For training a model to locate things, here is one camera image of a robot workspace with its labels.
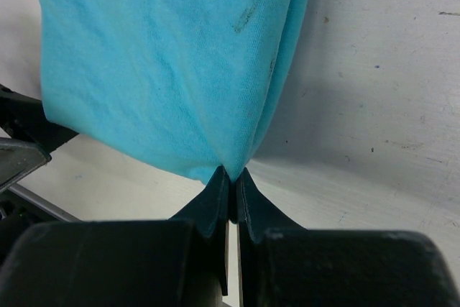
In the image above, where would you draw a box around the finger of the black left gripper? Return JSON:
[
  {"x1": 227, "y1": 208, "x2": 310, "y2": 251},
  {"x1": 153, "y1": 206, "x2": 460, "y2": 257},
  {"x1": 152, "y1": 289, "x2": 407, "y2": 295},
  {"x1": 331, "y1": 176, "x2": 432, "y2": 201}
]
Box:
[
  {"x1": 1, "y1": 85, "x2": 78, "y2": 153},
  {"x1": 1, "y1": 138, "x2": 51, "y2": 192}
]

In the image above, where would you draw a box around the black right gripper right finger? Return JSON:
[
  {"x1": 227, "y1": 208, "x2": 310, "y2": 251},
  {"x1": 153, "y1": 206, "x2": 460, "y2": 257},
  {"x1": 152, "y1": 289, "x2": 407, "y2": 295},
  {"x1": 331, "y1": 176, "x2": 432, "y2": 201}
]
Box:
[{"x1": 233, "y1": 168, "x2": 304, "y2": 306}]

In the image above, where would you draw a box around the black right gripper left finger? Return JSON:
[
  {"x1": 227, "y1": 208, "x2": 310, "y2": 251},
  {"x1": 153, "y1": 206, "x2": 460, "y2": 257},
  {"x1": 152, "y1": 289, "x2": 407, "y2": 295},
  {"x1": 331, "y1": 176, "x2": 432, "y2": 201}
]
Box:
[{"x1": 171, "y1": 166, "x2": 230, "y2": 296}]

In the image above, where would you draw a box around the turquoise t shirt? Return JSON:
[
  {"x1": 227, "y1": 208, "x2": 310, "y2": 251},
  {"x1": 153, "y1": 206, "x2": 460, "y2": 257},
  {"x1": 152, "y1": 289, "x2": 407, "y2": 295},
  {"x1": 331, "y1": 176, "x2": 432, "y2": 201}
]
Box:
[{"x1": 39, "y1": 0, "x2": 308, "y2": 183}]

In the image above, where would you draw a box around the aluminium mounting rail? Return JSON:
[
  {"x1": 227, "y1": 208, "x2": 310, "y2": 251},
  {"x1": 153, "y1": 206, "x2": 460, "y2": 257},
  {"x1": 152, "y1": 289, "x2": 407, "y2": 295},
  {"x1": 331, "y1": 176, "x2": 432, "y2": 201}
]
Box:
[{"x1": 1, "y1": 184, "x2": 80, "y2": 222}]

